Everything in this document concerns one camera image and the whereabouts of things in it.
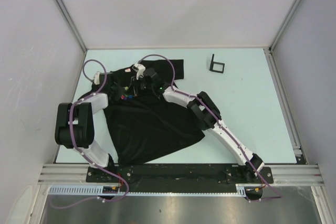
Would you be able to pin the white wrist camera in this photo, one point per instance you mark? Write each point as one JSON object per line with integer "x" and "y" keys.
{"x": 139, "y": 69}
{"x": 98, "y": 78}

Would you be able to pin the small black stand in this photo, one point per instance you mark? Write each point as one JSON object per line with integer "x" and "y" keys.
{"x": 217, "y": 67}

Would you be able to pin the black t-shirt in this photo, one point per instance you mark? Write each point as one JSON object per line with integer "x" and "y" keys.
{"x": 146, "y": 128}

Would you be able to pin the white slotted cable duct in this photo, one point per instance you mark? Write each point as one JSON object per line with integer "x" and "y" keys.
{"x": 231, "y": 190}

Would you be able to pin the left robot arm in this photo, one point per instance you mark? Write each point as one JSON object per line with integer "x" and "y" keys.
{"x": 75, "y": 125}

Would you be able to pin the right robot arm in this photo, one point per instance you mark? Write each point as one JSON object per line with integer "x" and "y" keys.
{"x": 204, "y": 112}

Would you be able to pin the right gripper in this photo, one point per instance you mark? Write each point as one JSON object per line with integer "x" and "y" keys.
{"x": 135, "y": 84}

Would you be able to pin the colourful pom-pom brooch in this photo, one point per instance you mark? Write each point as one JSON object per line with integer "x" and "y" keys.
{"x": 126, "y": 93}

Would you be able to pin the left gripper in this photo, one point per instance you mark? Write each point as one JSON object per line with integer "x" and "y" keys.
{"x": 120, "y": 91}

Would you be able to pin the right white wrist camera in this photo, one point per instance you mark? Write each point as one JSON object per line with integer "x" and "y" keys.
{"x": 139, "y": 69}

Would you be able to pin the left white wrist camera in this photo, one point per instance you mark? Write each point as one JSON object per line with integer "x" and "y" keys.
{"x": 98, "y": 78}

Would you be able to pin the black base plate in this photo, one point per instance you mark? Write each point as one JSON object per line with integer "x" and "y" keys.
{"x": 227, "y": 173}

